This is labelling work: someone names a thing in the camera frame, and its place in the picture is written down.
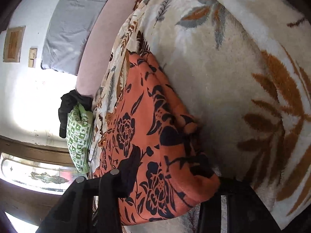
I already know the black garment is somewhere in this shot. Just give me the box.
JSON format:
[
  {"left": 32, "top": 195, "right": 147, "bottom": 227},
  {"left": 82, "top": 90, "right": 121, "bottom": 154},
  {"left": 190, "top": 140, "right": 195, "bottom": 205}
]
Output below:
[{"left": 58, "top": 90, "right": 93, "bottom": 138}]

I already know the beige wall switch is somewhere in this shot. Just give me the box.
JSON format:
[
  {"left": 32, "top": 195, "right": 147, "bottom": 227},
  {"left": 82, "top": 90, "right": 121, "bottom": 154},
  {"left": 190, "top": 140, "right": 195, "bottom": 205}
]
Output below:
[{"left": 28, "top": 47, "right": 38, "bottom": 68}]

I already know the leaf pattern fleece blanket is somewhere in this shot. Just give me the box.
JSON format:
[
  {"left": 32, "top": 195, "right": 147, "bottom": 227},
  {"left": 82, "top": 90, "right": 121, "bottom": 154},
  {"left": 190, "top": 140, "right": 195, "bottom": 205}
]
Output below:
[{"left": 87, "top": 0, "right": 311, "bottom": 233}]

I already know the small framed picture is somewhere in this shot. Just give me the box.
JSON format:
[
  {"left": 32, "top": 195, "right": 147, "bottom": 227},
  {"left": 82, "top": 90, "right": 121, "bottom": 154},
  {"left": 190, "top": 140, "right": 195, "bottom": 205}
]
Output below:
[{"left": 3, "top": 26, "right": 26, "bottom": 63}]

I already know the grey pillow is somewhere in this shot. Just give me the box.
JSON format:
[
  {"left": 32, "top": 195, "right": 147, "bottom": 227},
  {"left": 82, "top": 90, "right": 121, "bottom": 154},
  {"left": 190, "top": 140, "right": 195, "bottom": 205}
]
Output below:
[{"left": 41, "top": 0, "right": 107, "bottom": 75}]

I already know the stained glass wooden door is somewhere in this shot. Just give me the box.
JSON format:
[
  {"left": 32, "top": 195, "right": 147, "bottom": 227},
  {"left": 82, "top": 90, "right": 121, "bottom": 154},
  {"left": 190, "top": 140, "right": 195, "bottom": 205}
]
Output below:
[{"left": 1, "top": 136, "right": 81, "bottom": 226}]

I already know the orange floral blouse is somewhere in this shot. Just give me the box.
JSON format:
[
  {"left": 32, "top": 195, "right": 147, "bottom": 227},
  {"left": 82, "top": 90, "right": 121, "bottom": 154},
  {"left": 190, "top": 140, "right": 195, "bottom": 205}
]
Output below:
[{"left": 93, "top": 52, "right": 220, "bottom": 225}]

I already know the green white patterned pillow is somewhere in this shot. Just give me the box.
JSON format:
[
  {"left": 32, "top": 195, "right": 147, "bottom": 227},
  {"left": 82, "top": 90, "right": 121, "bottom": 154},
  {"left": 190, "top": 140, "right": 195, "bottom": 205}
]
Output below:
[{"left": 66, "top": 104, "right": 93, "bottom": 174}]

